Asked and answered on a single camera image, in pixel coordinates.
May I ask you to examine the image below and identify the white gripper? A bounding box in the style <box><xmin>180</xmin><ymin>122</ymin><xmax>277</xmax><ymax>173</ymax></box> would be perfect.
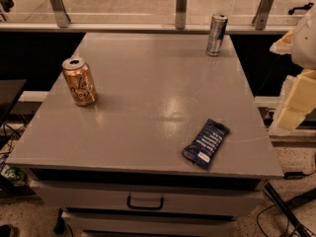
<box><xmin>270</xmin><ymin>6</ymin><xmax>316</xmax><ymax>130</ymax></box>

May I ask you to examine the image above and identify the silver blue redbull can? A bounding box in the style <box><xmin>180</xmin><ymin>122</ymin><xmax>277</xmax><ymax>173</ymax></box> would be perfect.
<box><xmin>206</xmin><ymin>14</ymin><xmax>228</xmax><ymax>56</ymax></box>

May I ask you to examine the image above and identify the blue rxbar wrapper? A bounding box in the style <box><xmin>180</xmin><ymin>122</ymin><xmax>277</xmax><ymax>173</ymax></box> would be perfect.
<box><xmin>182</xmin><ymin>118</ymin><xmax>230</xmax><ymax>169</ymax></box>

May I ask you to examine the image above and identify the gold lacroix can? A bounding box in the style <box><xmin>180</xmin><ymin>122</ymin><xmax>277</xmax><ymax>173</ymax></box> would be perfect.
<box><xmin>62</xmin><ymin>57</ymin><xmax>97</xmax><ymax>107</ymax></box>

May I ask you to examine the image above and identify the black tripod leg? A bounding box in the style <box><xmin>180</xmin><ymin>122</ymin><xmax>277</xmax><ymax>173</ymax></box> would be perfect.
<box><xmin>265</xmin><ymin>184</ymin><xmax>311</xmax><ymax>237</ymax></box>

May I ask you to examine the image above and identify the grey drawer cabinet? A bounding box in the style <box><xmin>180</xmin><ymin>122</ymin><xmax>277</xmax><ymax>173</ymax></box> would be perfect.
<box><xmin>9</xmin><ymin>34</ymin><xmax>282</xmax><ymax>237</ymax></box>

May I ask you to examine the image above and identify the green snack bag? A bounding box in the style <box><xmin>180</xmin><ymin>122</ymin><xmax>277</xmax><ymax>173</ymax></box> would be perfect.
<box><xmin>1</xmin><ymin>165</ymin><xmax>26</xmax><ymax>187</ymax></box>

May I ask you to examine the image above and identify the right metal railing bracket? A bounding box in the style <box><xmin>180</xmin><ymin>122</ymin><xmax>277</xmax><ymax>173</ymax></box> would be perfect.
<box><xmin>252</xmin><ymin>0</ymin><xmax>275</xmax><ymax>30</ymax></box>

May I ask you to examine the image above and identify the metal railing bracket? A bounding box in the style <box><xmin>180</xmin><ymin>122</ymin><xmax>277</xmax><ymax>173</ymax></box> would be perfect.
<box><xmin>252</xmin><ymin>0</ymin><xmax>275</xmax><ymax>30</ymax></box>
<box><xmin>49</xmin><ymin>0</ymin><xmax>70</xmax><ymax>28</ymax></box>
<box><xmin>175</xmin><ymin>0</ymin><xmax>188</xmax><ymax>30</ymax></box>

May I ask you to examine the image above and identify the black floor cable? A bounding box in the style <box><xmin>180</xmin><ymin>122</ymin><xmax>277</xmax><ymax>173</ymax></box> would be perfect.
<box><xmin>256</xmin><ymin>168</ymin><xmax>316</xmax><ymax>237</ymax></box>

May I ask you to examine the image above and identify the middle metal railing bracket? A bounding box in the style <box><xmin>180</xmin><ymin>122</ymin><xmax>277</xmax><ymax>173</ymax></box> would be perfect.
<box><xmin>175</xmin><ymin>0</ymin><xmax>188</xmax><ymax>30</ymax></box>

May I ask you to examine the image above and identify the black drawer handle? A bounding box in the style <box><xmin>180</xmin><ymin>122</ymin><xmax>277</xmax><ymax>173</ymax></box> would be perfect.
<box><xmin>126</xmin><ymin>196</ymin><xmax>164</xmax><ymax>211</ymax></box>

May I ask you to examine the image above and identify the left metal railing bracket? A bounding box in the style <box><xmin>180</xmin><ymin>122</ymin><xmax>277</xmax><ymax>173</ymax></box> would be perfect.
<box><xmin>49</xmin><ymin>0</ymin><xmax>70</xmax><ymax>28</ymax></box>

